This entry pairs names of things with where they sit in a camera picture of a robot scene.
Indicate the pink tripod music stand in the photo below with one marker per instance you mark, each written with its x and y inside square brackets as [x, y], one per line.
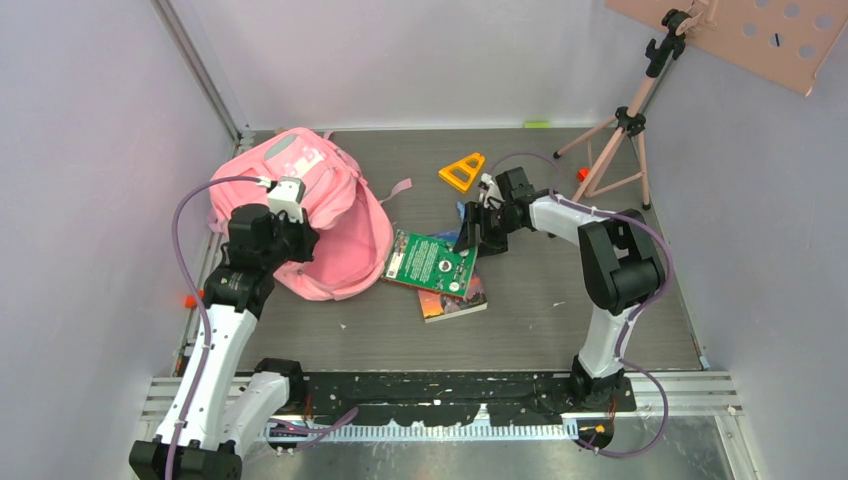
[784, 42]

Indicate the green cover book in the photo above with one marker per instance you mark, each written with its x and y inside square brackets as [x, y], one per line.
[429, 263]

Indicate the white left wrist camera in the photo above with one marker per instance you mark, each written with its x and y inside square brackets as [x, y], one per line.
[284, 197]

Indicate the yellow triangle ruler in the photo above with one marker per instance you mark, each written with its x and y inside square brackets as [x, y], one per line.
[463, 173]

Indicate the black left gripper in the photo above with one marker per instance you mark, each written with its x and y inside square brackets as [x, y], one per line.
[307, 234]

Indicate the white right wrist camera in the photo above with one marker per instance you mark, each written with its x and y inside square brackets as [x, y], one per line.
[489, 193]

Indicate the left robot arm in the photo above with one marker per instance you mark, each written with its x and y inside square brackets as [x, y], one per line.
[203, 436]

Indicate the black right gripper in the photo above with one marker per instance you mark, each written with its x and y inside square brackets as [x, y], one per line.
[491, 245]

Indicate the pink student backpack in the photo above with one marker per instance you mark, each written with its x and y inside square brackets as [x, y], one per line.
[355, 233]

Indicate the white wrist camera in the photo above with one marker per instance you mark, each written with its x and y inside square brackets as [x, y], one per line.
[284, 197]
[489, 193]

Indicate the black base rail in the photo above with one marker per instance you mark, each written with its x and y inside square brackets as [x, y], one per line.
[457, 399]

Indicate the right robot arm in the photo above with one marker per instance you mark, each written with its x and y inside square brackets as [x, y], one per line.
[620, 265]

